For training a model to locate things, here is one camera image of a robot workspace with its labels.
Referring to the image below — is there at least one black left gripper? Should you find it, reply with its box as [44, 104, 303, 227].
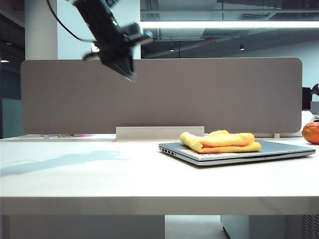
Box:
[83, 30, 153, 83]

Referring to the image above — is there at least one yellow microfibre rag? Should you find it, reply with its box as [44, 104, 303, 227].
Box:
[179, 129, 262, 154]

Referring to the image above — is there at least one silver closed laptop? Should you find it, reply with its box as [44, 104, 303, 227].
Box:
[159, 139, 317, 167]

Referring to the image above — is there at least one grey fabric desk divider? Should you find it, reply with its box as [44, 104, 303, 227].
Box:
[20, 57, 303, 135]

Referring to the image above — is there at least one white sticker with red print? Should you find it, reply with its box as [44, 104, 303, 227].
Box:
[196, 151, 238, 157]

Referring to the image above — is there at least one black computer monitor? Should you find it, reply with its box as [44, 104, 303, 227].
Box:
[302, 84, 319, 112]

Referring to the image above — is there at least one orange fruit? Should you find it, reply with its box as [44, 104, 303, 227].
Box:
[302, 122, 319, 145]

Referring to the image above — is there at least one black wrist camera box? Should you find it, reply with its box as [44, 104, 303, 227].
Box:
[122, 21, 142, 39]

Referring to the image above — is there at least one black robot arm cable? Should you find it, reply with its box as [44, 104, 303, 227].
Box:
[46, 0, 97, 42]

